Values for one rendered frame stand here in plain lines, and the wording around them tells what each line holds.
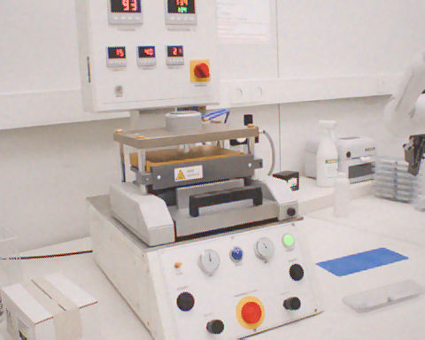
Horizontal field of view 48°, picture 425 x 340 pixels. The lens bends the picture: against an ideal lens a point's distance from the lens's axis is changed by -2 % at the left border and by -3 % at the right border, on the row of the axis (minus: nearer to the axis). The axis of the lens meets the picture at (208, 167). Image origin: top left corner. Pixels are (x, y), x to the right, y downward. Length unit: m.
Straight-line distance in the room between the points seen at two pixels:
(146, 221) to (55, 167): 0.68
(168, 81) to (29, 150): 0.50
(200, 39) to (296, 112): 0.92
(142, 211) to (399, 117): 0.63
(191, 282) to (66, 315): 0.22
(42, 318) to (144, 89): 0.57
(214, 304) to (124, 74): 0.56
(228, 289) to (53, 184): 0.77
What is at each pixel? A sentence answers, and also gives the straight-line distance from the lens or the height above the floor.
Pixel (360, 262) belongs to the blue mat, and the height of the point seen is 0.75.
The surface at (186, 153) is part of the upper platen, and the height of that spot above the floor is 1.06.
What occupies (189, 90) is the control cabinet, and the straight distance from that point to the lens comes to 1.21.
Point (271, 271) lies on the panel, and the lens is 0.96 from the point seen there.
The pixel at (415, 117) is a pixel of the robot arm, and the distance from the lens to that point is 1.20.
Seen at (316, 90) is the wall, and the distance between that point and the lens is 2.08.
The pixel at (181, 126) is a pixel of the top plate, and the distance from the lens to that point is 1.03.
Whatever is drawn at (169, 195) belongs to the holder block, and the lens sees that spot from 0.98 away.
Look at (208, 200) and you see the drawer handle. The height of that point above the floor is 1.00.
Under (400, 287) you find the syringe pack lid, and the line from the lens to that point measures 1.11.
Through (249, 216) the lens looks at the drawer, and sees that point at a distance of 0.94.
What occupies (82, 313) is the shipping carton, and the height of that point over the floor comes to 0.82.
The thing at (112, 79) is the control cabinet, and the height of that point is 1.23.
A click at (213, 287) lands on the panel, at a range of 0.90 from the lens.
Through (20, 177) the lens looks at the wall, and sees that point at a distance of 1.48.
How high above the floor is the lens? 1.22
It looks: 10 degrees down
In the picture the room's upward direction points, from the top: 3 degrees counter-clockwise
